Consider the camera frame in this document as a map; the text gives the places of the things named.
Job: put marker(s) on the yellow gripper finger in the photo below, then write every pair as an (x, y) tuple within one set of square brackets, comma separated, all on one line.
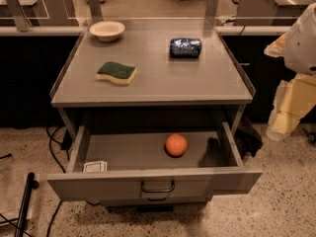
[(293, 101), (277, 47)]

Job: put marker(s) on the orange fruit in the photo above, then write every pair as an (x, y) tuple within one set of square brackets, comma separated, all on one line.
[(176, 145)]

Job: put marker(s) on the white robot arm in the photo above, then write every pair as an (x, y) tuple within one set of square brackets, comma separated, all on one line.
[(300, 50)]

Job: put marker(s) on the open grey top drawer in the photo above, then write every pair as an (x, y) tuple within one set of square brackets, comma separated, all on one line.
[(211, 166)]

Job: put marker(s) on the grey background table right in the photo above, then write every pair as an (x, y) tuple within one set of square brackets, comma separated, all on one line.
[(270, 12)]

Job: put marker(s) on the grey background table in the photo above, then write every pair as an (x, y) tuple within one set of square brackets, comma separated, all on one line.
[(42, 12), (270, 12)]

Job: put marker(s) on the black cloth behind cabinet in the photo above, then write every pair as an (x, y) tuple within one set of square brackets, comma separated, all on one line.
[(247, 139)]

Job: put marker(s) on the blue soda can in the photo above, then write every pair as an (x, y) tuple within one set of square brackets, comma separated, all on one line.
[(185, 48)]

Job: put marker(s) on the grey metal cabinet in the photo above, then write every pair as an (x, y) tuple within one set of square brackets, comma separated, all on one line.
[(213, 78)]

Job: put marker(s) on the green and yellow sponge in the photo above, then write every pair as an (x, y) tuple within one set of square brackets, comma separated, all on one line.
[(117, 73)]

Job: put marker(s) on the white ceramic bowl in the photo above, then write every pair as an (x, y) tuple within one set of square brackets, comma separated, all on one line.
[(107, 31)]

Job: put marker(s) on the small white plastic container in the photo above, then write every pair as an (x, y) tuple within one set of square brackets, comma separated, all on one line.
[(96, 166)]

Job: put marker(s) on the grey background table left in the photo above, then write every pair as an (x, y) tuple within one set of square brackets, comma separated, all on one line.
[(42, 12)]

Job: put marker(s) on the black pole stand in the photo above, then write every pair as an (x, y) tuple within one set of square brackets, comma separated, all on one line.
[(31, 184)]

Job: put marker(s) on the metal drawer handle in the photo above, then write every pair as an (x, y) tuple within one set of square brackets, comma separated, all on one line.
[(157, 187)]

